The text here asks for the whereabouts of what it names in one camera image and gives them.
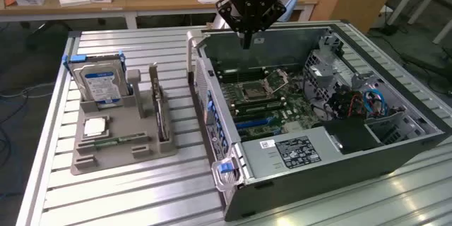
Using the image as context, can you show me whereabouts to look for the blue wire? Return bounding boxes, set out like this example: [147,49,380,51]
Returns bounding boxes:
[363,89,390,117]

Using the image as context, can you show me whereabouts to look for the hard disk with blue carrier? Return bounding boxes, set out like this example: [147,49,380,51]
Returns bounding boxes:
[63,50,127,105]

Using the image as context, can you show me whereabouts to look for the CPU socket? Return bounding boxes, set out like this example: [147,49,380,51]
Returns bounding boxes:
[242,82,274,100]

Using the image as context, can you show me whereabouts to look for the metal socket cover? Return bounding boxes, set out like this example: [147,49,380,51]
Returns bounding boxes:
[263,68,294,92]

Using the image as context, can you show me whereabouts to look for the silver CPU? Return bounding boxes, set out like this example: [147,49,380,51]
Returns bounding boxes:
[84,118,108,139]

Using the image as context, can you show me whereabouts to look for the black wire bundle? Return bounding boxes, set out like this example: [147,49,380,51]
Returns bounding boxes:
[311,88,364,121]

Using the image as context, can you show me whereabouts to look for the silver chipset heatsink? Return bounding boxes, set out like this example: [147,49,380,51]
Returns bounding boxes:
[283,122,307,132]

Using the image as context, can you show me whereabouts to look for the black plastic shroud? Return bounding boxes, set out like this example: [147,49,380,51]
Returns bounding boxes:
[322,118,386,155]

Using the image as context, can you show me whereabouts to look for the black floor box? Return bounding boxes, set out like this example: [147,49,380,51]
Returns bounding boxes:
[382,24,400,37]

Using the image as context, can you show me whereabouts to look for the grey power supply unit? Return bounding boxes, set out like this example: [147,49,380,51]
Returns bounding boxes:
[242,126,346,179]

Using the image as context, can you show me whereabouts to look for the red wire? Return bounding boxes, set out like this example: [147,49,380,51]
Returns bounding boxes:
[347,94,356,117]

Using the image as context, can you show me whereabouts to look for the black low-profile graphics card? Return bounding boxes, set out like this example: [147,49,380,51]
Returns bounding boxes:
[148,63,171,143]

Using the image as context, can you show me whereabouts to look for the open black PC case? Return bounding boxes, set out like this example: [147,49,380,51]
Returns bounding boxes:
[186,19,450,222]

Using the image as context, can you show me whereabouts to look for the grey parts rack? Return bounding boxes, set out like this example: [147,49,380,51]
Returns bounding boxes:
[70,68,180,176]

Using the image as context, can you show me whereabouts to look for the green RAM stick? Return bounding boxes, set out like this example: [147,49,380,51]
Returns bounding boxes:
[92,133,147,148]

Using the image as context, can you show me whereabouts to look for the low metal disk bay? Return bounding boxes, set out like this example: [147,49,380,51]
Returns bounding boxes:
[363,109,427,144]

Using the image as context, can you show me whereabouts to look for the tall metal disk bay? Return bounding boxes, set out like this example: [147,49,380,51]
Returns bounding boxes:
[303,35,356,91]

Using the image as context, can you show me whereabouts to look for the green motherboard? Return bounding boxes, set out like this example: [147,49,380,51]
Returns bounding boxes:
[215,61,330,142]

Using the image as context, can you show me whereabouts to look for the blue expansion slot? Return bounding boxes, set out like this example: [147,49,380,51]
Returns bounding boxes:
[235,118,270,130]

